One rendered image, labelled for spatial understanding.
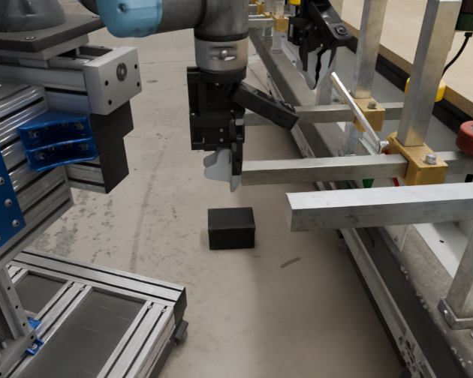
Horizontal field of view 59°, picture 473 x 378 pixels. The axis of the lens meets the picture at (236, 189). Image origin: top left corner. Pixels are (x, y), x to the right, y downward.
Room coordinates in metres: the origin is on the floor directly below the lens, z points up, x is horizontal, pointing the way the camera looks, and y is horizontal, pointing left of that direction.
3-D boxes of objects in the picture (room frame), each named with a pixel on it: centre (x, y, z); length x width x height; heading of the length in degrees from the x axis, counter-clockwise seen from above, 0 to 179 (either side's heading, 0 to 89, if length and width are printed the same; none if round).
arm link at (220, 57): (0.59, 0.02, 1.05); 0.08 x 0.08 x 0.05
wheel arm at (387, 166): (0.62, -0.22, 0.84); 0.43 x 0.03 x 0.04; 96
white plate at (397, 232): (0.70, -0.28, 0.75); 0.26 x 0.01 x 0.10; 6
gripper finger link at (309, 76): (0.94, -0.15, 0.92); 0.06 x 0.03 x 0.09; 27
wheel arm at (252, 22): (1.87, -0.12, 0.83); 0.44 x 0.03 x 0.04; 96
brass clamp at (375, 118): (0.90, -0.29, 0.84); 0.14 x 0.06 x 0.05; 6
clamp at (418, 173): (0.65, -0.31, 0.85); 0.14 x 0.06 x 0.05; 6
